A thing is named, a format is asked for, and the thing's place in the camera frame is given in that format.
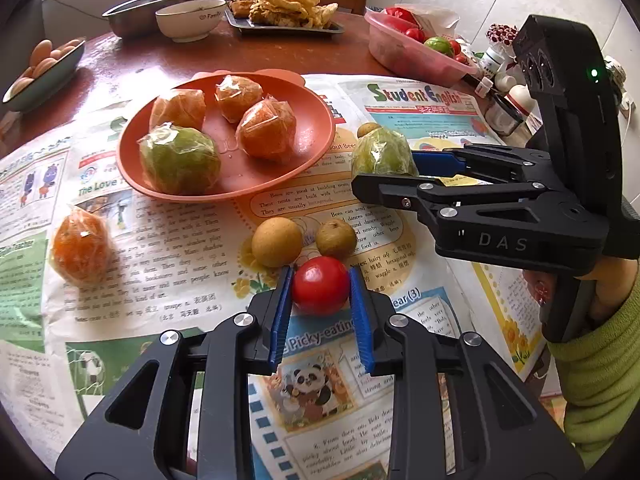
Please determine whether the dark baking tray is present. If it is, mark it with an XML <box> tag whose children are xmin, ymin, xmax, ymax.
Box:
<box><xmin>225</xmin><ymin>7</ymin><xmax>345</xmax><ymax>38</ymax></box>

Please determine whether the teal bowl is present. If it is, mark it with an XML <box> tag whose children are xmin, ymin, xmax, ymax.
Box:
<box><xmin>2</xmin><ymin>37</ymin><xmax>87</xmax><ymax>113</ymax></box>

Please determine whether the white medicine bottle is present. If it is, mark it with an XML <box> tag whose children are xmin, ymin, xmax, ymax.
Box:
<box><xmin>477</xmin><ymin>45</ymin><xmax>508</xmax><ymax>78</ymax></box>

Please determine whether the newspaper with sunflower border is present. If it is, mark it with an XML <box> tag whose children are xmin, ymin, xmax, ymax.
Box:
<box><xmin>305</xmin><ymin>74</ymin><xmax>551</xmax><ymax>381</ymax></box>

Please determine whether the plastic-wrapped green citrus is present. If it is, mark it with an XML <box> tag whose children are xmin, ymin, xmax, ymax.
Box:
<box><xmin>138</xmin><ymin>124</ymin><xmax>222</xmax><ymax>196</ymax></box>
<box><xmin>350</xmin><ymin>127</ymin><xmax>420</xmax><ymax>181</ymax></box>

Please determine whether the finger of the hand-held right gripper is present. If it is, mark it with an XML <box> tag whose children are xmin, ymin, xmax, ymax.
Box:
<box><xmin>352</xmin><ymin>172</ymin><xmax>556</xmax><ymax>223</ymax></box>
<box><xmin>412</xmin><ymin>145</ymin><xmax>551</xmax><ymax>181</ymax></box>

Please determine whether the white rabbit figurine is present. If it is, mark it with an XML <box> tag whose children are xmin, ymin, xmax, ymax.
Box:
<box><xmin>505</xmin><ymin>85</ymin><xmax>538</xmax><ymax>116</ymax></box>

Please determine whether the person's right hand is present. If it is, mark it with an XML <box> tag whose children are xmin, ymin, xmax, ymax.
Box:
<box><xmin>522</xmin><ymin>257</ymin><xmax>640</xmax><ymax>331</ymax></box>

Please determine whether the red package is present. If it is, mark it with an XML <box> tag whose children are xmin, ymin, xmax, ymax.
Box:
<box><xmin>382</xmin><ymin>6</ymin><xmax>418</xmax><ymax>26</ymax></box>

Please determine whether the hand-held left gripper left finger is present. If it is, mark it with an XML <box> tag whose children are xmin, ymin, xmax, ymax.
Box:
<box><xmin>55</xmin><ymin>265</ymin><xmax>296</xmax><ymax>480</ymax></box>

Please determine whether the green round fruit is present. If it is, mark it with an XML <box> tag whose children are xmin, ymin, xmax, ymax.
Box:
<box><xmin>424</xmin><ymin>35</ymin><xmax>455</xmax><ymax>56</ymax></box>

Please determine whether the metal bowl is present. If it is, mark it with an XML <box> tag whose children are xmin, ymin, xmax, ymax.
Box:
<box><xmin>102</xmin><ymin>0</ymin><xmax>193</xmax><ymax>38</ymax></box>

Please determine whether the pile of brown eggs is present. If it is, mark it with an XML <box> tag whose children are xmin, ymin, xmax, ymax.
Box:
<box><xmin>7</xmin><ymin>39</ymin><xmax>83</xmax><ymax>96</ymax></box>

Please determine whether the newspaper with cartoon pictures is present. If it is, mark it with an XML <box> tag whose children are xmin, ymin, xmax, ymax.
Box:
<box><xmin>0</xmin><ymin>72</ymin><xmax>501</xmax><ymax>480</ymax></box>

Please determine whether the white plastic bag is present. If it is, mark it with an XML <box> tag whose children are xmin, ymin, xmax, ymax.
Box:
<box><xmin>400</xmin><ymin>2</ymin><xmax>461</xmax><ymax>36</ymax></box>

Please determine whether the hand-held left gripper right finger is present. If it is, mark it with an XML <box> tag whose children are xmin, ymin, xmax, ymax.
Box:
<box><xmin>347</xmin><ymin>266</ymin><xmax>586</xmax><ymax>480</ymax></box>

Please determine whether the pile of fried food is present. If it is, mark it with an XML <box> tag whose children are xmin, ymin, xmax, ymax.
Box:
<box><xmin>230</xmin><ymin>0</ymin><xmax>340</xmax><ymax>28</ymax></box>

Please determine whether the small yellow round fruit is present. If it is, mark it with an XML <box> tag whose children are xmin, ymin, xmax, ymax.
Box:
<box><xmin>251</xmin><ymin>217</ymin><xmax>304</xmax><ymax>268</ymax></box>

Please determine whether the white ceramic bowl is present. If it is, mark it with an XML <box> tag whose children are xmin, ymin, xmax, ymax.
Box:
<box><xmin>155</xmin><ymin>0</ymin><xmax>227</xmax><ymax>43</ymax></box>

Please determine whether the pink plastic basin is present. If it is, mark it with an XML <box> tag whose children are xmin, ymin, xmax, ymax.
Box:
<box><xmin>364</xmin><ymin>10</ymin><xmax>478</xmax><ymax>83</ymax></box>

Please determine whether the orange plastic plate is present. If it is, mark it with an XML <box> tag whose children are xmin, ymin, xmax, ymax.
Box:
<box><xmin>116</xmin><ymin>69</ymin><xmax>337</xmax><ymax>203</ymax></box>

